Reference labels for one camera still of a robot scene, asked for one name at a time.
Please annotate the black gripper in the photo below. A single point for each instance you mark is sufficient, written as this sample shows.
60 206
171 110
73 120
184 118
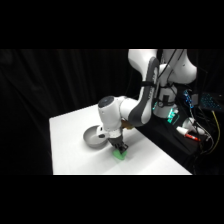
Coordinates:
117 141

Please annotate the green triangle block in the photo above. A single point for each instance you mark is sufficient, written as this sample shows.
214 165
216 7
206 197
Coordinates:
120 155

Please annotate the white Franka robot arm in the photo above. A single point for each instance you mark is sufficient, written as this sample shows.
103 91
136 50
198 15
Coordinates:
143 100

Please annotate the grey metal bowl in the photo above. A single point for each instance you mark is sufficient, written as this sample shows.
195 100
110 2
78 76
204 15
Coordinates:
91 138

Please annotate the green lit controller box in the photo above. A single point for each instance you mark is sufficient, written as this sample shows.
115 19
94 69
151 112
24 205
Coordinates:
173 116

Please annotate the white round device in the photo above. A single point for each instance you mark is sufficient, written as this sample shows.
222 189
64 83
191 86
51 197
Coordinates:
190 122

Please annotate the black curtain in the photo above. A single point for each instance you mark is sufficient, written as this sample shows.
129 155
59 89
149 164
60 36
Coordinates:
36 100

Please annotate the blue backlit keyboard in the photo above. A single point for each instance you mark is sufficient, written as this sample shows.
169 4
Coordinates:
210 101

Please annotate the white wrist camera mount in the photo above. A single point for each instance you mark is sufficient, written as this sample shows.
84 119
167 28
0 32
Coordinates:
101 134

